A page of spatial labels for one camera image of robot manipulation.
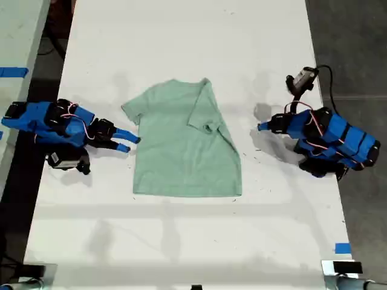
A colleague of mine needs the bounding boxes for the pale green T-shirt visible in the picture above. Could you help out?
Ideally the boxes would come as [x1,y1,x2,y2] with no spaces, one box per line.
[121,77,243,198]

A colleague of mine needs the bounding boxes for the long blue tape strip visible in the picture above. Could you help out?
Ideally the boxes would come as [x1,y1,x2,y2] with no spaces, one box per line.
[0,66,30,79]

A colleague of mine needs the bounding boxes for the white side table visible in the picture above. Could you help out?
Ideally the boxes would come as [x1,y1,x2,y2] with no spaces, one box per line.
[0,0,53,199]

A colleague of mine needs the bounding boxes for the square blue tape piece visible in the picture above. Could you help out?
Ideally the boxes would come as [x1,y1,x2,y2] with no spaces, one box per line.
[334,242,353,255]

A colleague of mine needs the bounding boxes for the black box on metal plate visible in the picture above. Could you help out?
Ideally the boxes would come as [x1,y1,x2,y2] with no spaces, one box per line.
[17,263,59,285]
[320,259,363,280]

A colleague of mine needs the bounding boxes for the grey metal tube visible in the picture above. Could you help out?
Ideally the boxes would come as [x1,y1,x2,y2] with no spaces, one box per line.
[0,278,46,290]
[325,275,387,290]

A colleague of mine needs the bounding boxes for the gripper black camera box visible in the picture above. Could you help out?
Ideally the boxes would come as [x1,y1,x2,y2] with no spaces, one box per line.
[285,66,319,113]
[45,148,92,176]

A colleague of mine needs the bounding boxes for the camera black cable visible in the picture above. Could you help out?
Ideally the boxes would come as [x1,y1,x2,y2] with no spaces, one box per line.
[316,64,340,114]

